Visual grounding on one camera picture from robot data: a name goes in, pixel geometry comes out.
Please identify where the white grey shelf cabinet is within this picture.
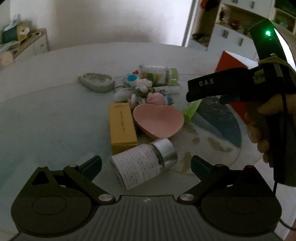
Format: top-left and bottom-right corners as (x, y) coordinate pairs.
(184, 0), (295, 61)

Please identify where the red white storage box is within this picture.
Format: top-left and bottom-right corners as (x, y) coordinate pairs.
(215, 51), (258, 125)

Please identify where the white bottle green cap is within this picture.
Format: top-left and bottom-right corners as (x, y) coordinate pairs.
(138, 65), (179, 86)

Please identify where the grey-green correction tape dispenser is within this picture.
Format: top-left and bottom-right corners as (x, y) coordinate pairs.
(78, 73), (115, 93)

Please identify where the yellow rectangular box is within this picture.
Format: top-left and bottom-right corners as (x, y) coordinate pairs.
(108, 103), (138, 155)

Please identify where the white oval keychain toy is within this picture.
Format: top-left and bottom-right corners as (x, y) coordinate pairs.
(113, 87), (136, 102)

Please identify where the white labelled jar silver lid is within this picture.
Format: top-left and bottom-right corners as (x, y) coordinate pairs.
(110, 138), (178, 190)

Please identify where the patterned play mat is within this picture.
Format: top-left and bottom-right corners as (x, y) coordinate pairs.
(1, 83), (260, 202)

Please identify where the white tube pen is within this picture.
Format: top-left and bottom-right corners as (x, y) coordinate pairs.
(153, 85), (181, 95)

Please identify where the light green tube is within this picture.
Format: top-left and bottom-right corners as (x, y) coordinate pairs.
(183, 99), (202, 122)

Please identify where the pink heart-shaped bowl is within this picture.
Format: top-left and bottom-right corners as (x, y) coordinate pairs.
(132, 103), (184, 140)

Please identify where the person's right hand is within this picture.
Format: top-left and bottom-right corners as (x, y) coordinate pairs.
(244, 95), (283, 163)

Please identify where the white wooden sideboard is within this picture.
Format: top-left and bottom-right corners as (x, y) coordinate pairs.
(1, 28), (48, 69)

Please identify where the green tissue box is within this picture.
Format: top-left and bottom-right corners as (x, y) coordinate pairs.
(2, 23), (30, 44)

